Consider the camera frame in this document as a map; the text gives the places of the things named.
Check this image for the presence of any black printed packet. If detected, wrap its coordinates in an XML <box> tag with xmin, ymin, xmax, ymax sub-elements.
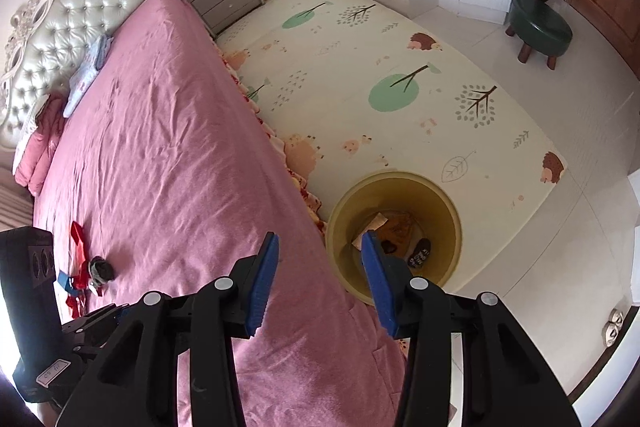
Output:
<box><xmin>406</xmin><ymin>238</ymin><xmax>432</xmax><ymax>269</ymax></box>

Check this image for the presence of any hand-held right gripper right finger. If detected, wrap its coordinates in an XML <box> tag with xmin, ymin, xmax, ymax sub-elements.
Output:
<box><xmin>361</xmin><ymin>231</ymin><xmax>583</xmax><ymax>427</ymax></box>

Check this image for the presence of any tufted white headboard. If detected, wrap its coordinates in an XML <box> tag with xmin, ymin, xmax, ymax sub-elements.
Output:
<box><xmin>0</xmin><ymin>0</ymin><xmax>168</xmax><ymax>148</ymax></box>

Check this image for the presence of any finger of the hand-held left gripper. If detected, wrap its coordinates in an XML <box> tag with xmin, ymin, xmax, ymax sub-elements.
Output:
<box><xmin>60</xmin><ymin>303</ymin><xmax>132</xmax><ymax>350</ymax></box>

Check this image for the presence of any pink bed sheet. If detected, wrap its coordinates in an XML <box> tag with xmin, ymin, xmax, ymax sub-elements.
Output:
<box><xmin>14</xmin><ymin>0</ymin><xmax>408</xmax><ymax>427</ymax></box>

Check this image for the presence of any green round stool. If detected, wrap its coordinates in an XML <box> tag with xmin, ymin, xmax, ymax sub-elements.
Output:
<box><xmin>505</xmin><ymin>0</ymin><xmax>573</xmax><ymax>70</ymax></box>

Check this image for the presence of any yellow trash bin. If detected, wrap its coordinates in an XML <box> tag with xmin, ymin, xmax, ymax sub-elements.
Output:
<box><xmin>326</xmin><ymin>172</ymin><xmax>463</xmax><ymax>308</ymax></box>

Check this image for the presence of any printed play mat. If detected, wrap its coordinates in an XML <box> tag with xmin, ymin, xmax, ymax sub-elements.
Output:
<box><xmin>215</xmin><ymin>0</ymin><xmax>568</xmax><ymax>308</ymax></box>

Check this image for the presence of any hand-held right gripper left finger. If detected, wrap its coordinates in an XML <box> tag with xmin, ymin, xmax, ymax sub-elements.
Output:
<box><xmin>57</xmin><ymin>232</ymin><xmax>280</xmax><ymax>427</ymax></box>

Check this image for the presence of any pale paper scrap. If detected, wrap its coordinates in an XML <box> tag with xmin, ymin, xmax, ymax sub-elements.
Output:
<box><xmin>352</xmin><ymin>212</ymin><xmax>388</xmax><ymax>253</ymax></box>

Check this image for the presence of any light blue printed pillow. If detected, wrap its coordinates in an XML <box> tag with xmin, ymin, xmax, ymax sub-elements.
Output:
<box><xmin>62</xmin><ymin>34</ymin><xmax>113</xmax><ymax>118</ymax></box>

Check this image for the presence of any wall socket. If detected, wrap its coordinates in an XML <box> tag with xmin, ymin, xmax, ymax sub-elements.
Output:
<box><xmin>602</xmin><ymin>307</ymin><xmax>626</xmax><ymax>348</ymax></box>

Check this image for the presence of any black wrapper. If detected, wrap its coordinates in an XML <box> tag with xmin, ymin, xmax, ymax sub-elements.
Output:
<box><xmin>84</xmin><ymin>257</ymin><xmax>116</xmax><ymax>287</ymax></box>

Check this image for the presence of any pink folded blanket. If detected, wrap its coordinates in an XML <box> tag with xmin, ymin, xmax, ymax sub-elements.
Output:
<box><xmin>14</xmin><ymin>94</ymin><xmax>66</xmax><ymax>190</ymax></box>

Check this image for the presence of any red snack wrapper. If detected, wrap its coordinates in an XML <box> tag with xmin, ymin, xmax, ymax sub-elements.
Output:
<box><xmin>64</xmin><ymin>221</ymin><xmax>93</xmax><ymax>314</ymax></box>

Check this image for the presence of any orange packet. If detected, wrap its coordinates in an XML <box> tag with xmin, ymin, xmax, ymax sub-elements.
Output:
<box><xmin>377</xmin><ymin>213</ymin><xmax>416</xmax><ymax>255</ymax></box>

